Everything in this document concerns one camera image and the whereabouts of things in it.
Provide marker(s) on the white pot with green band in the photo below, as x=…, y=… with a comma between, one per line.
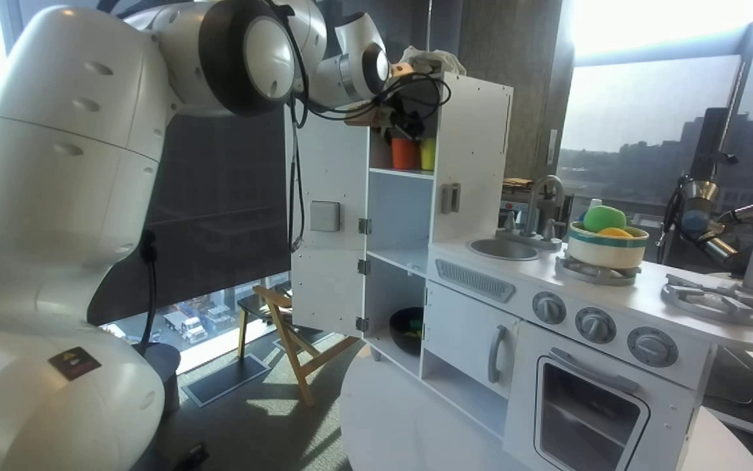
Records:
x=608, y=248

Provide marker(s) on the tall white cabinet door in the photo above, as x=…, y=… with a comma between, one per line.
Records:
x=329, y=277

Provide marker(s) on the black bowl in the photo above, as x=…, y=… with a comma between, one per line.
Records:
x=407, y=329

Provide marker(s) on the beige cloth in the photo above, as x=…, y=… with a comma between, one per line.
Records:
x=444, y=60

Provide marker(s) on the green toy vegetable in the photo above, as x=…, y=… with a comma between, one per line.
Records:
x=602, y=217

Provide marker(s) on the grey stove knob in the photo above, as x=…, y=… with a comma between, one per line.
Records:
x=551, y=307
x=653, y=345
x=597, y=324

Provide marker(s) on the grey toy sink basin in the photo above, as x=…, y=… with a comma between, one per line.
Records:
x=506, y=247

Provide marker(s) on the black camera stand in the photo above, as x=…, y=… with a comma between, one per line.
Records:
x=695, y=217

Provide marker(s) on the yellow toy food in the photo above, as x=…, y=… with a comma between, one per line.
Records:
x=618, y=233

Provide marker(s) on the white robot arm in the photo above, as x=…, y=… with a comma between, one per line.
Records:
x=65, y=217

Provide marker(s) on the grey burner grate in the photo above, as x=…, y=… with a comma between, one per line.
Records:
x=594, y=276
x=718, y=302

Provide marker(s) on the white oven door with window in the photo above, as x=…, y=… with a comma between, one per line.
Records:
x=523, y=393

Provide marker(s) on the dark fabric screen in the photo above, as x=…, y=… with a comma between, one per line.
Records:
x=221, y=217

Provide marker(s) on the grey toy faucet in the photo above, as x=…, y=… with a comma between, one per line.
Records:
x=552, y=204

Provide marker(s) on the white toy kitchen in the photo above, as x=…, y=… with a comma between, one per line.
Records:
x=478, y=131

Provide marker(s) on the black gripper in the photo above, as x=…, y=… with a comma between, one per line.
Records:
x=410, y=107

